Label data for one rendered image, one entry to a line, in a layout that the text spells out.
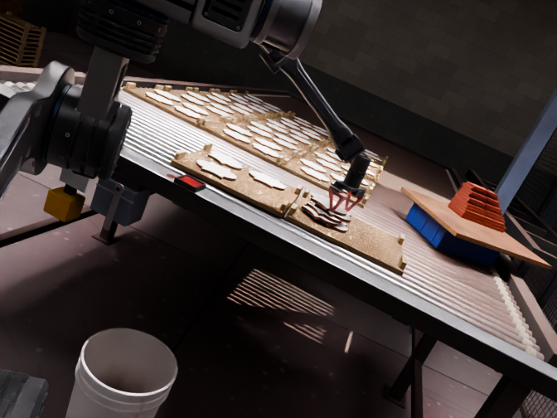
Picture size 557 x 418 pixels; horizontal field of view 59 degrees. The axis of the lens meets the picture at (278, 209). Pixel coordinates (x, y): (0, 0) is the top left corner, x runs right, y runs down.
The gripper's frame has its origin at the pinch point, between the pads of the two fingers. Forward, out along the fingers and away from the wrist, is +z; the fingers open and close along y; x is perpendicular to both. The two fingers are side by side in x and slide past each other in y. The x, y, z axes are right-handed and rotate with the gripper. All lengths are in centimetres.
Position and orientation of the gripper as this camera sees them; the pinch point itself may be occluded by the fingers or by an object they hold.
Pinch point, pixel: (340, 209)
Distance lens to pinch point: 166.9
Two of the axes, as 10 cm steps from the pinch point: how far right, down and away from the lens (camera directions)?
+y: -6.3, 0.1, -7.7
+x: 6.8, 4.7, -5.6
